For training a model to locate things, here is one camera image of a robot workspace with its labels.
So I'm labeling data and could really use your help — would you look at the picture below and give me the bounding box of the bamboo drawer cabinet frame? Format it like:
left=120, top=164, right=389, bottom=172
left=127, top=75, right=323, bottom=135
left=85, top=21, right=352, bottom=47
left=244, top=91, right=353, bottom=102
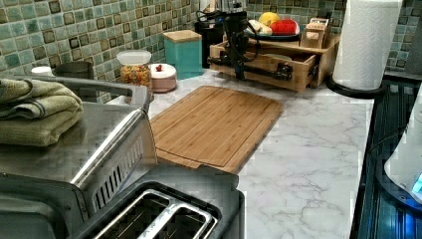
left=209, top=34, right=341, bottom=90

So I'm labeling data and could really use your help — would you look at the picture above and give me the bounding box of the blue round plate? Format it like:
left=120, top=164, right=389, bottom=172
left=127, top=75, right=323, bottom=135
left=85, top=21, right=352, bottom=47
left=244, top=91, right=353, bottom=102
left=244, top=29, right=301, bottom=42

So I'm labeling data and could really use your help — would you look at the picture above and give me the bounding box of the light green ceramic bowl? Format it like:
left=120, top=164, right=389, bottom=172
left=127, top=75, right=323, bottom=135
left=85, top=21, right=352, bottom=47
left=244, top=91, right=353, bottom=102
left=264, top=54, right=292, bottom=61

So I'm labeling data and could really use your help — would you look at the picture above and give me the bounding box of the folded green towel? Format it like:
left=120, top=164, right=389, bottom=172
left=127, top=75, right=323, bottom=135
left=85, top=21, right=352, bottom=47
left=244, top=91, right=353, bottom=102
left=0, top=79, right=84, bottom=146

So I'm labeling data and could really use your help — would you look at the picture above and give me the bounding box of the pink white round container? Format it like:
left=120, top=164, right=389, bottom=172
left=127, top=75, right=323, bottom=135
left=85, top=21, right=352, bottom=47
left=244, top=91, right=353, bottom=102
left=150, top=64, right=177, bottom=93

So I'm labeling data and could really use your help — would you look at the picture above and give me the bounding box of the plush peeled banana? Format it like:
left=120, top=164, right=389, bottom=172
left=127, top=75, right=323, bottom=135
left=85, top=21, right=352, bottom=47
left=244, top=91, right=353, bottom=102
left=249, top=20, right=273, bottom=36

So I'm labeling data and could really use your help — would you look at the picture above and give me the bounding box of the black drawer handle bar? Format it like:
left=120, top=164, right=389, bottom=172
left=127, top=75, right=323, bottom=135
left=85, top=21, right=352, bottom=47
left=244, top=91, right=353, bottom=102
left=207, top=56, right=293, bottom=81

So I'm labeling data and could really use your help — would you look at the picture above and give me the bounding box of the stainless toaster oven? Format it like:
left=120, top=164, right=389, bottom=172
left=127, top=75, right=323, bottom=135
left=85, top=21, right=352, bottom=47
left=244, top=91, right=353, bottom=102
left=0, top=75, right=159, bottom=239

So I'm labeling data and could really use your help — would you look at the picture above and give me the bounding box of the bamboo drawer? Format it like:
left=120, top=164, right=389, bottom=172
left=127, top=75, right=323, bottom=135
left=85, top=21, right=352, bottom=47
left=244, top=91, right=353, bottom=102
left=209, top=42, right=319, bottom=92

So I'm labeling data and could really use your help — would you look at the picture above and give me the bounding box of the black paper towel holder base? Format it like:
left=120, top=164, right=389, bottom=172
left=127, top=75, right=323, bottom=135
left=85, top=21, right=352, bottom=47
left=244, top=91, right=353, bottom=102
left=325, top=76, right=387, bottom=100

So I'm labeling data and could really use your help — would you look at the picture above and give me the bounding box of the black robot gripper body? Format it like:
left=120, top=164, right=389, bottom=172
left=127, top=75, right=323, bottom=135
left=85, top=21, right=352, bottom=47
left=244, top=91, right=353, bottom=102
left=223, top=11, right=249, bottom=63

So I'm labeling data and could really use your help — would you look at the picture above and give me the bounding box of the large bamboo cutting board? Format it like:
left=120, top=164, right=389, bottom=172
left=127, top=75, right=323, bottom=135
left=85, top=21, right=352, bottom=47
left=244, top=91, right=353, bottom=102
left=151, top=86, right=283, bottom=173

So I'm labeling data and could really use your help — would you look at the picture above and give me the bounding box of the plush yellow lemon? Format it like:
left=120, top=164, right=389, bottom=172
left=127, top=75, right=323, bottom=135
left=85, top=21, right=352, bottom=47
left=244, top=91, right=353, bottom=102
left=259, top=12, right=280, bottom=26

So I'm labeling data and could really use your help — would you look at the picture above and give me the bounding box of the white paper towel roll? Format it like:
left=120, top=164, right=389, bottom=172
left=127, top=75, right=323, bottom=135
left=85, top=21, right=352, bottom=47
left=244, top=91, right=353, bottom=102
left=332, top=0, right=403, bottom=91

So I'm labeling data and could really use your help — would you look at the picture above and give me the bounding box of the silver toaster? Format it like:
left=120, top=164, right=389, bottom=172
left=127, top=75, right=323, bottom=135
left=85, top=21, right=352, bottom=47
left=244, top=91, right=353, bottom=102
left=69, top=164, right=245, bottom=239

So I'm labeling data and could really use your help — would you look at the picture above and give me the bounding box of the teal canister with bamboo lid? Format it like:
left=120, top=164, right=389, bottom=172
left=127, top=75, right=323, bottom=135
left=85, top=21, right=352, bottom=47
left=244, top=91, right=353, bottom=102
left=163, top=30, right=203, bottom=80

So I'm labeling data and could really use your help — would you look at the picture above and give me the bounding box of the small wooden box with handle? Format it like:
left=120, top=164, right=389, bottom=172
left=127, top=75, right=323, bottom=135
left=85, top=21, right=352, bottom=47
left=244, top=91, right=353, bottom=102
left=300, top=18, right=329, bottom=49

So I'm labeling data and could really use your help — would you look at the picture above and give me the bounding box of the grey metal cup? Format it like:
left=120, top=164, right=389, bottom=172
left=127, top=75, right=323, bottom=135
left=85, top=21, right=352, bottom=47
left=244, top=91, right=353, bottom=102
left=55, top=61, right=94, bottom=80

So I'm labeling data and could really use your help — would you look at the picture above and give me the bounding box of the clear jar of colourful cereal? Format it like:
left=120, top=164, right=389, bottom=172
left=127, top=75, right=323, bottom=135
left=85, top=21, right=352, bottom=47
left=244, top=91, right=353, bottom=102
left=116, top=50, right=152, bottom=89

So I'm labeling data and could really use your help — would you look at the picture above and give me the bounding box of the plush watermelon slice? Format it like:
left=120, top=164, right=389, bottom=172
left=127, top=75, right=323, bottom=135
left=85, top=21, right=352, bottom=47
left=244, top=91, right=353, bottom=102
left=270, top=19, right=300, bottom=36

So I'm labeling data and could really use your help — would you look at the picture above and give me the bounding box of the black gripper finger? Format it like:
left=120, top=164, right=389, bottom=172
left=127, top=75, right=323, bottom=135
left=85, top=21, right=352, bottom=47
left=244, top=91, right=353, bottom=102
left=234, top=61, right=242, bottom=80
left=240, top=61, right=245, bottom=80

